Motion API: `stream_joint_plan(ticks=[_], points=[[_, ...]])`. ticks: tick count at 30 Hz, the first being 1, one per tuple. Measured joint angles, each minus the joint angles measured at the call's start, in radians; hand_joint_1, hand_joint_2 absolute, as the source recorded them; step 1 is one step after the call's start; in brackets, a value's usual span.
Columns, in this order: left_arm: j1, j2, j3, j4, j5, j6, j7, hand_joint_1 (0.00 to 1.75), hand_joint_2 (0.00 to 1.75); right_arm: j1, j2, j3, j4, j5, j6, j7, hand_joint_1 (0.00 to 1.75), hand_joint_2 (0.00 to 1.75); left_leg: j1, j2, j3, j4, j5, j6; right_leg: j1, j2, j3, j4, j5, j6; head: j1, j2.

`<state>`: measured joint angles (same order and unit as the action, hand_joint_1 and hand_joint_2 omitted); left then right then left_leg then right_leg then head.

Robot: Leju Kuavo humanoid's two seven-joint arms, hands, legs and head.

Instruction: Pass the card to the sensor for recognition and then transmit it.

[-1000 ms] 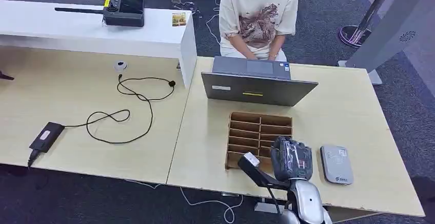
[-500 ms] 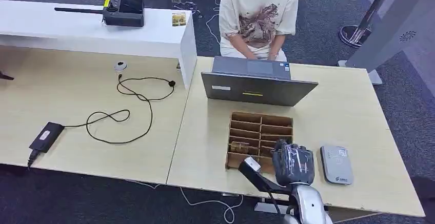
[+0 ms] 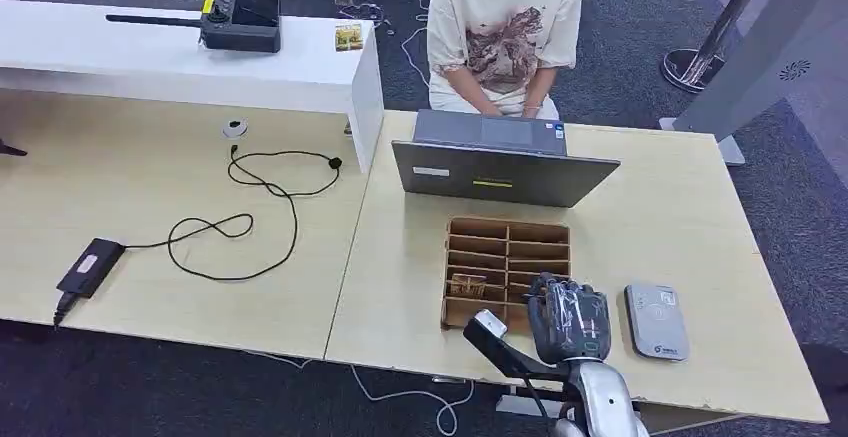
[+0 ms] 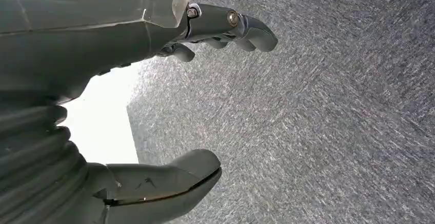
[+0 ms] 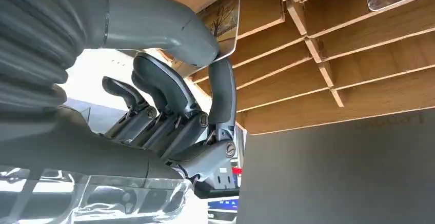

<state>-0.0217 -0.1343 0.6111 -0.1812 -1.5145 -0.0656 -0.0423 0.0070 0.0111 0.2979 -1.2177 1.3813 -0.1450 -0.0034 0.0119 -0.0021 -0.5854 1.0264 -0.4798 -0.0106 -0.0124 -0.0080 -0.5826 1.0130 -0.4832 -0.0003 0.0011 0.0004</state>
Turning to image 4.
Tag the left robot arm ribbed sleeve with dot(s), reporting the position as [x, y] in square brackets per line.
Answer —
[34, 164]

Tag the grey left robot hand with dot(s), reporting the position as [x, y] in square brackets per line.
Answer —
[74, 35]

